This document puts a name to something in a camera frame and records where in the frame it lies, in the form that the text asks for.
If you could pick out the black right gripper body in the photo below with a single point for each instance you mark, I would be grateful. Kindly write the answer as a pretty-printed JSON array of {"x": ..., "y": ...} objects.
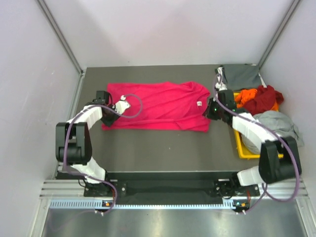
[{"x": 214, "y": 112}]

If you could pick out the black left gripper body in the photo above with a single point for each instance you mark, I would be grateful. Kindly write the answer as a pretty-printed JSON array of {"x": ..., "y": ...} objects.
[{"x": 109, "y": 119}]

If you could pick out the pink t shirt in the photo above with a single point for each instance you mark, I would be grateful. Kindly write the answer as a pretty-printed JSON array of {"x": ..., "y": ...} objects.
[{"x": 162, "y": 106}]

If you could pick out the light grey t shirt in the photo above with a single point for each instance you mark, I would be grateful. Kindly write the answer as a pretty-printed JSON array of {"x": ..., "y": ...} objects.
[{"x": 281, "y": 124}]

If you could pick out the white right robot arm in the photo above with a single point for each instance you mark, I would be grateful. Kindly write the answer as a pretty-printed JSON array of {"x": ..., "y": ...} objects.
[{"x": 279, "y": 157}]

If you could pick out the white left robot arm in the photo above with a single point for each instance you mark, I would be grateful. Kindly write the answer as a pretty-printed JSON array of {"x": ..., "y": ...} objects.
[{"x": 73, "y": 143}]

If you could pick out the orange t shirt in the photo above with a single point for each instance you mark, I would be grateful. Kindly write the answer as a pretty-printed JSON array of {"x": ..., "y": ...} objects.
[{"x": 257, "y": 101}]

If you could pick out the folded dark grey t shirt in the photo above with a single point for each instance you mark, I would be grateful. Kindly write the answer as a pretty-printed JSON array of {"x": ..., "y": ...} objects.
[{"x": 243, "y": 76}]

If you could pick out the yellow plastic bin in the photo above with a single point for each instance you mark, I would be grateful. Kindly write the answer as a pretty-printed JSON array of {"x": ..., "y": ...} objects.
[{"x": 243, "y": 150}]

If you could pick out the dark red t shirt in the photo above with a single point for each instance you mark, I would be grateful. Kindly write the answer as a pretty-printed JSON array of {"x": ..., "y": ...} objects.
[{"x": 266, "y": 99}]

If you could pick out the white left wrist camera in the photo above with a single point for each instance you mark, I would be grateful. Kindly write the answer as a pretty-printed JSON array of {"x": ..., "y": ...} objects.
[{"x": 121, "y": 105}]

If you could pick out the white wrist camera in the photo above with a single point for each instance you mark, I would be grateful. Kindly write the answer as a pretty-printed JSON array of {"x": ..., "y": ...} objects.
[
  {"x": 121, "y": 105},
  {"x": 219, "y": 84}
]

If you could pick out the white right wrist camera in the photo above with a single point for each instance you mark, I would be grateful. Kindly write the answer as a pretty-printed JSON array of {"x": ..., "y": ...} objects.
[{"x": 219, "y": 84}]

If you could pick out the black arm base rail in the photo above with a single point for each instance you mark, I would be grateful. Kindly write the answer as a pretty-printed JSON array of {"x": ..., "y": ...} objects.
[{"x": 194, "y": 187}]

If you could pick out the aluminium frame rail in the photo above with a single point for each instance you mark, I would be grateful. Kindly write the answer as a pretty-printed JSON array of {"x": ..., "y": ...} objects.
[{"x": 72, "y": 189}]

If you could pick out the slotted grey cable duct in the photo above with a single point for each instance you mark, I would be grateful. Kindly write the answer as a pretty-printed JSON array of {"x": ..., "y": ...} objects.
[{"x": 99, "y": 204}]

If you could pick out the left aluminium corner post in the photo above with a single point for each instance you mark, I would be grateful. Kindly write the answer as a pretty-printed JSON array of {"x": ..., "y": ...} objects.
[{"x": 56, "y": 29}]

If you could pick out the aluminium corner post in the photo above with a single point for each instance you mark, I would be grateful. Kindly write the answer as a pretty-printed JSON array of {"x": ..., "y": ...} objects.
[
  {"x": 56, "y": 29},
  {"x": 279, "y": 31}
]

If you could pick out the right aluminium corner post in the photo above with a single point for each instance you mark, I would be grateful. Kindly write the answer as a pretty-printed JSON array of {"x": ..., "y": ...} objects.
[{"x": 279, "y": 31}]

